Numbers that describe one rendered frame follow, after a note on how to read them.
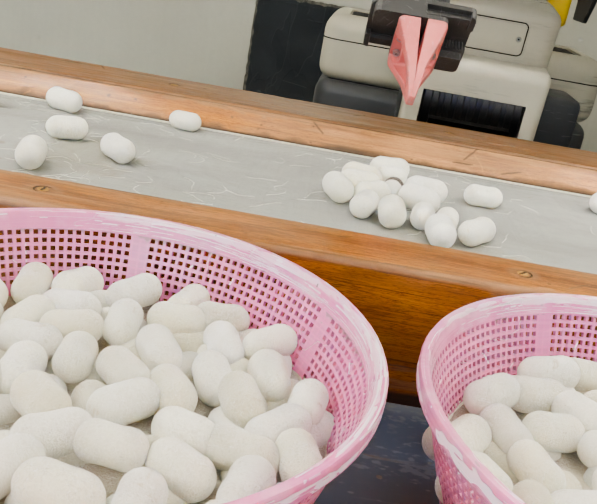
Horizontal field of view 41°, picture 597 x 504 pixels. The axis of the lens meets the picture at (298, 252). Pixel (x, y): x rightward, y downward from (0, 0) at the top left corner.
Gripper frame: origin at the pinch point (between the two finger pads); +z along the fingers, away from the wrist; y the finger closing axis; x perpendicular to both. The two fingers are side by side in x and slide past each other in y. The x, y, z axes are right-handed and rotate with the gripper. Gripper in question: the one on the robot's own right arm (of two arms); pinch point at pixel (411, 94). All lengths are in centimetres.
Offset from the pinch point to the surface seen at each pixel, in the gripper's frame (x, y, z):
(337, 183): -5.3, -5.8, 14.9
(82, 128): -1.6, -28.1, 11.5
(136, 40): 154, -73, -132
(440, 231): -9.9, 1.8, 20.3
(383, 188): -4.4, -2.0, 13.9
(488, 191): -1.2, 7.5, 10.2
